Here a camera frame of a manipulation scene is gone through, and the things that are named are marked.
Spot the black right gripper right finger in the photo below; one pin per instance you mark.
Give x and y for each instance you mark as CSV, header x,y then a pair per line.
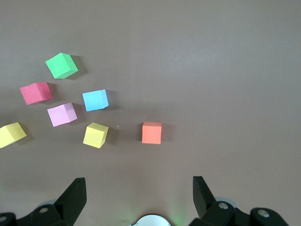
x,y
207,207

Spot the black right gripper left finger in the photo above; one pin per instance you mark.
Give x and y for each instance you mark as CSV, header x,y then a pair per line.
x,y
68,207

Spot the pink foam block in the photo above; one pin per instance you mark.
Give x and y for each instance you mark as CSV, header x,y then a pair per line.
x,y
61,115

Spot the yellow foam block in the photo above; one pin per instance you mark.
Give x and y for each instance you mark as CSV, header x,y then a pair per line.
x,y
10,135
94,136

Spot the blue foam block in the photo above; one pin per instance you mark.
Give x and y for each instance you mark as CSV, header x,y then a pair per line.
x,y
94,101

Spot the red foam block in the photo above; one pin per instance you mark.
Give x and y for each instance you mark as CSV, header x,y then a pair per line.
x,y
34,94

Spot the orange foam block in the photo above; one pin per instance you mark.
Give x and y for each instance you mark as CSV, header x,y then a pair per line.
x,y
151,134

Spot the brown table mat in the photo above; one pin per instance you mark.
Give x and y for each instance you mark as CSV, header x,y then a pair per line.
x,y
200,70

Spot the green foam block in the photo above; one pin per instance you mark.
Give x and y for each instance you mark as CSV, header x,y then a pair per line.
x,y
60,67

